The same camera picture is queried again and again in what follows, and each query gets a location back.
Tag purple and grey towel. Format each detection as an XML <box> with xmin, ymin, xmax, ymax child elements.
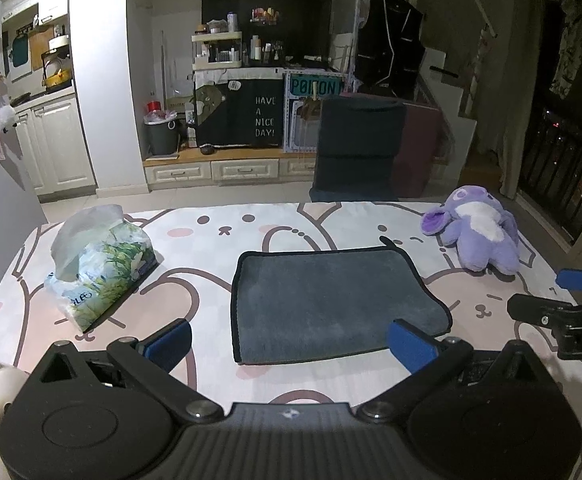
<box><xmin>230</xmin><ymin>238</ymin><xmax>452</xmax><ymax>365</ymax></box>

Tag purple plush toy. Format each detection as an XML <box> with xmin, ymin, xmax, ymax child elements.
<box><xmin>420</xmin><ymin>185</ymin><xmax>520</xmax><ymax>276</ymax></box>

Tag green floral tissue pack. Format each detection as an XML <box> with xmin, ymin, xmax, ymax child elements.
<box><xmin>44</xmin><ymin>205</ymin><xmax>156</xmax><ymax>333</ymax></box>

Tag white drawer platform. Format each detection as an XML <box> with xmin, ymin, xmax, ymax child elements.
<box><xmin>143</xmin><ymin>148</ymin><xmax>316</xmax><ymax>191</ymax></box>

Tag maroon folded mat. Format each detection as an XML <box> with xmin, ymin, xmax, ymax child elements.
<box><xmin>391</xmin><ymin>101</ymin><xmax>446</xmax><ymax>198</ymax></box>

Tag grey trash bin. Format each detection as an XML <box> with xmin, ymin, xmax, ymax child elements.
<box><xmin>143</xmin><ymin>101</ymin><xmax>180</xmax><ymax>156</ymax></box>

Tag dark floor chair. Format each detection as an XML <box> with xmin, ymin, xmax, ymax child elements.
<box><xmin>309</xmin><ymin>94</ymin><xmax>407</xmax><ymax>203</ymax></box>

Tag white kitchen cabinet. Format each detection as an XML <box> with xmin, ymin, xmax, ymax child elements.
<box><xmin>16</xmin><ymin>92</ymin><xmax>96</xmax><ymax>196</ymax></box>

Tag black cabinet curtain with text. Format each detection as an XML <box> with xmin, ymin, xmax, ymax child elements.
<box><xmin>194</xmin><ymin>79</ymin><xmax>284</xmax><ymax>150</ymax></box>

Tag teal poison sign rack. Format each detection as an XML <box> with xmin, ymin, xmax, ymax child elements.
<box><xmin>283</xmin><ymin>68</ymin><xmax>345</xmax><ymax>154</ymax></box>

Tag cream countertop shelf rack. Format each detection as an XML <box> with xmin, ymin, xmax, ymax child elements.
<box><xmin>191</xmin><ymin>32</ymin><xmax>242</xmax><ymax>72</ymax></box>

